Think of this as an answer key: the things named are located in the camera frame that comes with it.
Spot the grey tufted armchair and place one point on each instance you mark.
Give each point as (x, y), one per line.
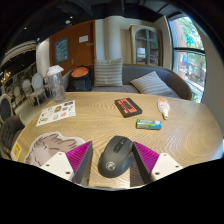
(10, 133)

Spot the blue poster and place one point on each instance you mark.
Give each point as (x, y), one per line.
(61, 50)

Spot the arched grey cabinet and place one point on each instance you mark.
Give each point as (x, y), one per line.
(146, 45)

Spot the cat-shaped mouse pad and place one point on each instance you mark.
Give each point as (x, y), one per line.
(46, 146)

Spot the small white tube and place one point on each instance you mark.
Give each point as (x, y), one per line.
(163, 106)

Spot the brown wooden door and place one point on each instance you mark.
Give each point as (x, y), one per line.
(80, 53)

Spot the group of white chairs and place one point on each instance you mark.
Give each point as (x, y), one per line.
(36, 86)

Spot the large black-framed window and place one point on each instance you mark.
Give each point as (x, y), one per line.
(190, 60)

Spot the black and orange backpack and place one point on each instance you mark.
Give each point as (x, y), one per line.
(80, 80)

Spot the clear shaker bottle white lid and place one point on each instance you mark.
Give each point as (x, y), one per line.
(56, 85)

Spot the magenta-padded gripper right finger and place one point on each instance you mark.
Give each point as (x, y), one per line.
(149, 160)

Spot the white sticker sheet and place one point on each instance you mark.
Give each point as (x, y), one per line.
(56, 112)

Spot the grey curved sofa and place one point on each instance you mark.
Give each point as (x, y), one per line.
(173, 81)

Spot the striped grey cushion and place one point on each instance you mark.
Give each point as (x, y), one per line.
(150, 84)

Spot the striped square cushion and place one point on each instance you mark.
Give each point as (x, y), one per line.
(108, 72)

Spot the small white door sign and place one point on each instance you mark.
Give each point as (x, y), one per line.
(83, 38)

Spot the yellow square card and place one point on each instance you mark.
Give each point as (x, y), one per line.
(15, 151)

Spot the black box with red print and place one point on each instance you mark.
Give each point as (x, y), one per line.
(128, 107)

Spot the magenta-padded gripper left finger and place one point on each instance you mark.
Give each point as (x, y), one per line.
(76, 159)

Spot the dark grey computer mouse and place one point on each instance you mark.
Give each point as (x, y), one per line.
(115, 156)

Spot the green and white small pack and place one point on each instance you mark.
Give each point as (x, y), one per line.
(148, 124)

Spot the round-backed grey chair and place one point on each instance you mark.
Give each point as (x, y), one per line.
(6, 107)

